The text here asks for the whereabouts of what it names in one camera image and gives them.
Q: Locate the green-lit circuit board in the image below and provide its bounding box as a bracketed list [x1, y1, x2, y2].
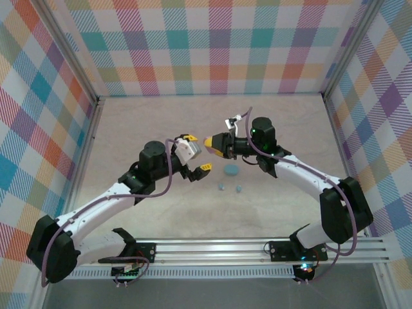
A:
[111, 263, 145, 278]

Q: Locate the orange-edged circuit board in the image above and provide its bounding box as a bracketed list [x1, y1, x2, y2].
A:
[294, 263, 315, 281]

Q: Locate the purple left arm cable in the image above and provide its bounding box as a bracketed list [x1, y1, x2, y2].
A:
[41, 138, 176, 288]

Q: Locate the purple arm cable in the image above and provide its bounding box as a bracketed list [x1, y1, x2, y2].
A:
[41, 138, 176, 288]
[236, 107, 359, 286]

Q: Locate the aluminium table side rail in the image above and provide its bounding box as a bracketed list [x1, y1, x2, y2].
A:
[321, 93, 371, 238]
[56, 96, 106, 241]

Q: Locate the long aluminium base rail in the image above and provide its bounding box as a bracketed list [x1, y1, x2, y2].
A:
[73, 237, 392, 267]

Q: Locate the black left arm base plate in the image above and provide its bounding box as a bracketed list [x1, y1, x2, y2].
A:
[130, 243, 158, 263]

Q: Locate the white slotted cable duct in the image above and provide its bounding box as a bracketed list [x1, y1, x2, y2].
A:
[69, 268, 299, 281]

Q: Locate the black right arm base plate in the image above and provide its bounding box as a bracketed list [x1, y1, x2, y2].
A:
[268, 240, 329, 262]

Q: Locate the aluminium frame post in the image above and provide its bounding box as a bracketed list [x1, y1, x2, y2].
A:
[33, 0, 106, 106]
[321, 0, 386, 99]

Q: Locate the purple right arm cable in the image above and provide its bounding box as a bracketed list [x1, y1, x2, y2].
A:
[236, 107, 359, 286]

